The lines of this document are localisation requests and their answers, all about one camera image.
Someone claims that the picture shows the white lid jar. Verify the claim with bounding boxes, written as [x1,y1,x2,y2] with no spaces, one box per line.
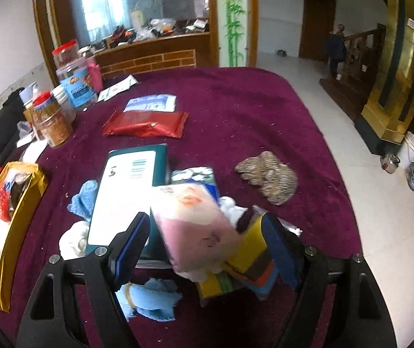
[52,85,77,122]

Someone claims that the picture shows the white fluffy sock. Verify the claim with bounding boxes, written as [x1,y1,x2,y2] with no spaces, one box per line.
[218,196,248,225]

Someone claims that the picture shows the red foil packet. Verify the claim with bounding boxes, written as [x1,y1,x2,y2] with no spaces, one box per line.
[101,110,190,139]

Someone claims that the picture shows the blue and white flat packet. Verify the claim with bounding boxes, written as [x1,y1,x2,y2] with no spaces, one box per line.
[123,94,177,113]

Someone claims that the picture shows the wooden counter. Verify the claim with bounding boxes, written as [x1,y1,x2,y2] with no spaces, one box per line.
[94,32,211,77]

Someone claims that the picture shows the brown knitted gloves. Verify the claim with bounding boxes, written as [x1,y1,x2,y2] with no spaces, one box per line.
[235,151,299,206]

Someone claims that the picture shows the golden cabinet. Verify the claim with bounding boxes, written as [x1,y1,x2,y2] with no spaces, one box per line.
[360,0,414,144]

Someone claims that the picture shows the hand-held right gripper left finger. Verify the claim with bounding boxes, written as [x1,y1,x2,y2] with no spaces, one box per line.
[16,211,152,348]

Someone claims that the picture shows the white plastic wrapper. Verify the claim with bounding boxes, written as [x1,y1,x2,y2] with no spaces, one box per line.
[18,138,48,162]

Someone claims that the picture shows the tall red lid jar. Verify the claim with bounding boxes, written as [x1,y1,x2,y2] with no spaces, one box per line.
[52,40,81,71]

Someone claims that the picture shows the light blue towel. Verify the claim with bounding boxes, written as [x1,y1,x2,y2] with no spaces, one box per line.
[66,180,99,222]

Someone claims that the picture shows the orange label red lid jar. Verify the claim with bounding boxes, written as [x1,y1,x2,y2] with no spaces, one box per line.
[31,92,74,148]

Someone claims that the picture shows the white bucket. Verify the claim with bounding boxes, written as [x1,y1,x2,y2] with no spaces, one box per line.
[397,131,414,169]

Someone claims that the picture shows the pile of clutter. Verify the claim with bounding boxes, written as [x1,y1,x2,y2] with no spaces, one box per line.
[102,16,209,48]

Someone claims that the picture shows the blue sock with tan band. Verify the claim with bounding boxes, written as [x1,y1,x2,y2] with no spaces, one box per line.
[116,278,183,322]

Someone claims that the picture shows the white paper sheets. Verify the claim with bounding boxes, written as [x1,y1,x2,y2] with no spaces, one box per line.
[97,74,138,102]

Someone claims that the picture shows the blue and white tissue pack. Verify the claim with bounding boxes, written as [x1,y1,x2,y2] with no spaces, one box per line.
[171,167,222,204]

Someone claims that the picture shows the wooden stair railing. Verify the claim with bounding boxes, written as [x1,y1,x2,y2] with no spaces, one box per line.
[344,25,386,91]

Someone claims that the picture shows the bamboo print pillar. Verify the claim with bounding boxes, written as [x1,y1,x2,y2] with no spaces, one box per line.
[216,0,247,68]

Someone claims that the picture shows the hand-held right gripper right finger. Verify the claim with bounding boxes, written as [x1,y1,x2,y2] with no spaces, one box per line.
[260,212,397,348]

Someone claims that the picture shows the yellow striped sock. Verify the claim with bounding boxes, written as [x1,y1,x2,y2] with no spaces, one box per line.
[196,206,280,307]

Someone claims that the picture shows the teal and white tissue box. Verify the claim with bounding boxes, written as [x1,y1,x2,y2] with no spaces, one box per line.
[87,144,173,262]

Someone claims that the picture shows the metal kettle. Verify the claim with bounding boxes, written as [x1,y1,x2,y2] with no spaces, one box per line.
[380,153,400,175]

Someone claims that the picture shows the maroon tablecloth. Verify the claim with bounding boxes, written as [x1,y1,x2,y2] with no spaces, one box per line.
[0,67,363,348]

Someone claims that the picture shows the brown jar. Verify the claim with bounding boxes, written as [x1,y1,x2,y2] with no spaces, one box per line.
[23,99,43,140]

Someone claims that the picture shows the pink packet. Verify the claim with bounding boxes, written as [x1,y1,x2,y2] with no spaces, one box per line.
[87,63,104,93]

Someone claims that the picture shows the pink tissue pack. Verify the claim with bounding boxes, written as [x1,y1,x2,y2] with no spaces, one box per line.
[150,183,245,283]

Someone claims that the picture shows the red and blue knitted item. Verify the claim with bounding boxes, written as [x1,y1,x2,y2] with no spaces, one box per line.
[0,167,34,222]

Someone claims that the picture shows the blue label plastic jar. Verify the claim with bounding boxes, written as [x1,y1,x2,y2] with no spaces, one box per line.
[56,66,99,111]

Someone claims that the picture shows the brown wooden door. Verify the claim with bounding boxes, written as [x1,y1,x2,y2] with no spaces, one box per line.
[298,0,337,60]

